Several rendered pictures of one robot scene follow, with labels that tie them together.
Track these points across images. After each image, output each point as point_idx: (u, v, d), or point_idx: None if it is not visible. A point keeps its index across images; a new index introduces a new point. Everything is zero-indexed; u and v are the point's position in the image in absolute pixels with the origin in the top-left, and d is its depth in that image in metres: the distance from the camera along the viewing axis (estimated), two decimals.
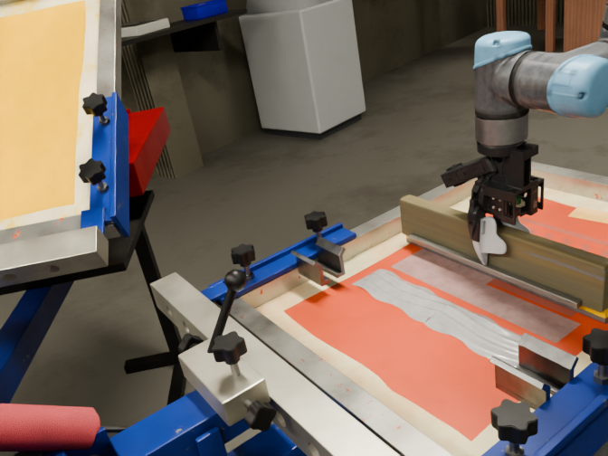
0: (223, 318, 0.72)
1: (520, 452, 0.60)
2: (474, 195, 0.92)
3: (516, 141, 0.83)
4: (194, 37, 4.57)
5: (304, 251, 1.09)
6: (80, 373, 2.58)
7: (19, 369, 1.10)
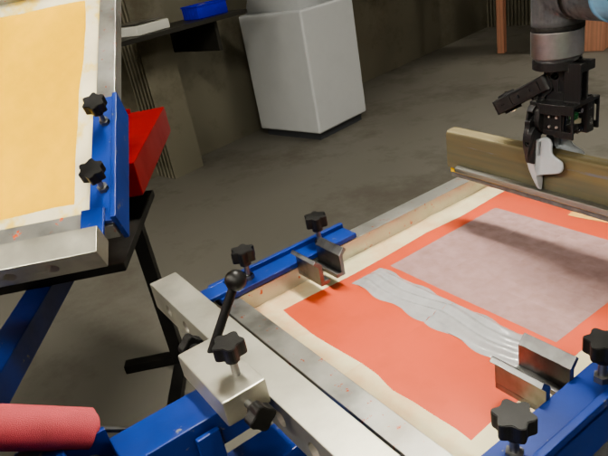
0: (223, 318, 0.72)
1: (520, 452, 0.60)
2: (529, 116, 0.93)
3: (574, 54, 0.85)
4: (194, 37, 4.57)
5: (304, 251, 1.09)
6: (80, 373, 2.58)
7: (19, 369, 1.10)
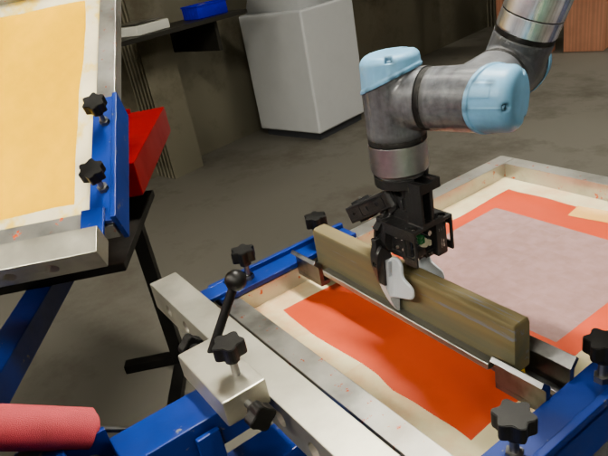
0: (223, 318, 0.72)
1: (520, 452, 0.60)
2: (377, 232, 0.80)
3: (412, 173, 0.72)
4: (194, 37, 4.57)
5: (304, 251, 1.09)
6: (80, 373, 2.58)
7: (19, 369, 1.10)
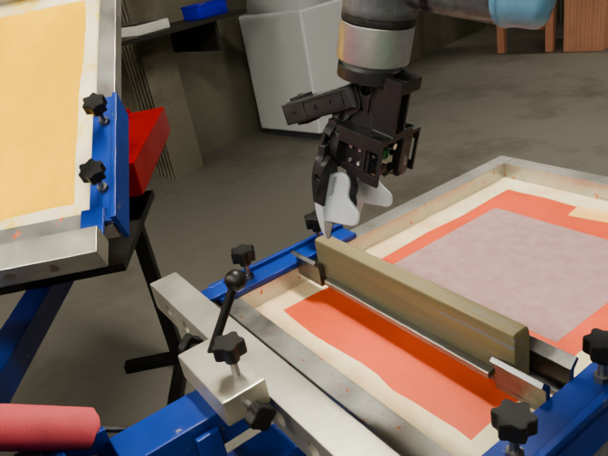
0: (223, 318, 0.72)
1: (520, 452, 0.60)
2: (326, 139, 0.64)
3: (394, 66, 0.57)
4: (194, 37, 4.57)
5: (304, 251, 1.09)
6: (80, 373, 2.58)
7: (19, 369, 1.10)
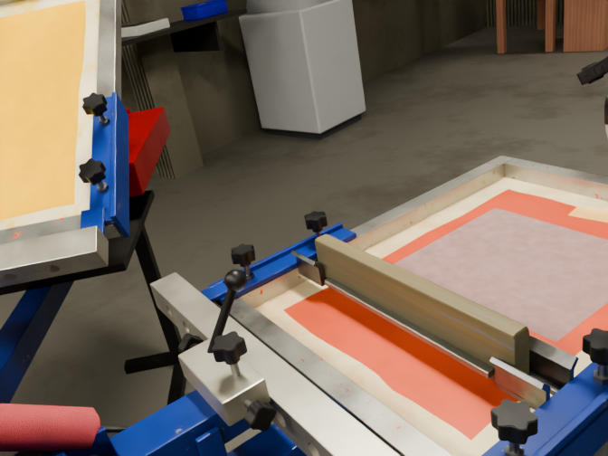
0: (223, 318, 0.72)
1: (520, 452, 0.60)
2: None
3: None
4: (194, 37, 4.57)
5: (304, 251, 1.09)
6: (80, 373, 2.58)
7: (19, 369, 1.10)
